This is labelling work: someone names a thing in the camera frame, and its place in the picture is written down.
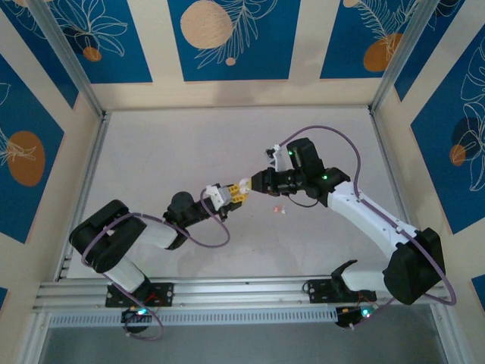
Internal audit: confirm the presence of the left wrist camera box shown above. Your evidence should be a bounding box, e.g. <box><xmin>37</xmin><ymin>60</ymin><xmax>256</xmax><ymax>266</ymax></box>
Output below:
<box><xmin>205</xmin><ymin>184</ymin><xmax>233</xmax><ymax>210</ymax></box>

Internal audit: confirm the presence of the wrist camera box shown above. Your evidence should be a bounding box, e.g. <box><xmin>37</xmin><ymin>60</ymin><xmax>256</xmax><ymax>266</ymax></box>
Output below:
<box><xmin>264</xmin><ymin>143</ymin><xmax>291</xmax><ymax>172</ymax></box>
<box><xmin>205</xmin><ymin>184</ymin><xmax>233</xmax><ymax>210</ymax></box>

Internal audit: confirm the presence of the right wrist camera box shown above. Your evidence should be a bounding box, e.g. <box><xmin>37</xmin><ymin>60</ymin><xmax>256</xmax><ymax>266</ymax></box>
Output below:
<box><xmin>264</xmin><ymin>143</ymin><xmax>291</xmax><ymax>172</ymax></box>

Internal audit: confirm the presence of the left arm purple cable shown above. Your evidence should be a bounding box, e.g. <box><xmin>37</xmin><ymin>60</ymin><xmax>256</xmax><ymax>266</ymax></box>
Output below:
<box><xmin>80</xmin><ymin>195</ymin><xmax>231</xmax><ymax>341</ymax></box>

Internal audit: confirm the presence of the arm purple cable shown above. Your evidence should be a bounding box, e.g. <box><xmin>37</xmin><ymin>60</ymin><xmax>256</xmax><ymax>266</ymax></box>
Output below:
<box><xmin>278</xmin><ymin>124</ymin><xmax>458</xmax><ymax>331</ymax></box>
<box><xmin>80</xmin><ymin>195</ymin><xmax>231</xmax><ymax>341</ymax></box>

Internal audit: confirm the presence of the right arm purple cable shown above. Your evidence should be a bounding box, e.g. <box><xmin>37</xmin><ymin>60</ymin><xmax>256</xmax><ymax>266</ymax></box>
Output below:
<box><xmin>278</xmin><ymin>124</ymin><xmax>458</xmax><ymax>331</ymax></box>

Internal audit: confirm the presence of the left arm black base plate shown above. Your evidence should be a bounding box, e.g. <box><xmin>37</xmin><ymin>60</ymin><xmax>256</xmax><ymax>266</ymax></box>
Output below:
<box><xmin>105</xmin><ymin>282</ymin><xmax>175</xmax><ymax>308</ymax></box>

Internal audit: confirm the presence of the aluminium side rail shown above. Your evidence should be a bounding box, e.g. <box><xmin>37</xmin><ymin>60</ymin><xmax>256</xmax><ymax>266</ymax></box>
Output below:
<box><xmin>55</xmin><ymin>111</ymin><xmax>113</xmax><ymax>281</ymax></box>
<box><xmin>369</xmin><ymin>109</ymin><xmax>427</xmax><ymax>274</ymax></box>

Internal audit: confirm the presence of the aluminium mounting rail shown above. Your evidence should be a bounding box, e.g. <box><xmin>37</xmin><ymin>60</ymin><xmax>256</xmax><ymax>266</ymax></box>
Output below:
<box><xmin>32</xmin><ymin>275</ymin><xmax>450</xmax><ymax>314</ymax></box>

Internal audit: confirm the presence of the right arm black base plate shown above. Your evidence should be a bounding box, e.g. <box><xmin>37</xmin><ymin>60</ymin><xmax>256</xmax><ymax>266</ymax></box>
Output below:
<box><xmin>305</xmin><ymin>278</ymin><xmax>378</xmax><ymax>304</ymax></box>

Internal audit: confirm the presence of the grey slotted cable duct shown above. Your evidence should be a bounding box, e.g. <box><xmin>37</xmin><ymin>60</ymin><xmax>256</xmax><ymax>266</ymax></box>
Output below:
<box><xmin>47</xmin><ymin>306</ymin><xmax>340</xmax><ymax>328</ymax></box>

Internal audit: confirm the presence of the aluminium frame post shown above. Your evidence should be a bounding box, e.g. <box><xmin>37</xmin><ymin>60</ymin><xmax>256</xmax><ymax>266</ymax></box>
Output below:
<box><xmin>369</xmin><ymin>0</ymin><xmax>444</xmax><ymax>115</ymax></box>
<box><xmin>28</xmin><ymin>0</ymin><xmax>107</xmax><ymax>118</ymax></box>

